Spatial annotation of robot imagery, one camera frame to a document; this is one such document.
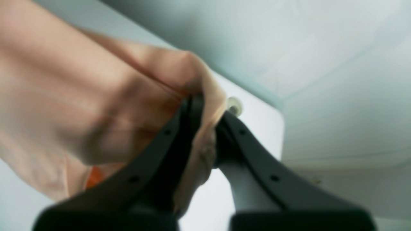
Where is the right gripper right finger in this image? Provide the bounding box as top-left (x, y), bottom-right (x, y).
top-left (216, 112), bottom-right (376, 231)

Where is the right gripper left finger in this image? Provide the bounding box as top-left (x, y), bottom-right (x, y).
top-left (33, 95), bottom-right (204, 231)

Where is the peach T-shirt with emoji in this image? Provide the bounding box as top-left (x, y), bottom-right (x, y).
top-left (1, 0), bottom-right (226, 215)

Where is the right table cable grommet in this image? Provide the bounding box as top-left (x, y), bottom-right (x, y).
top-left (226, 97), bottom-right (243, 117)

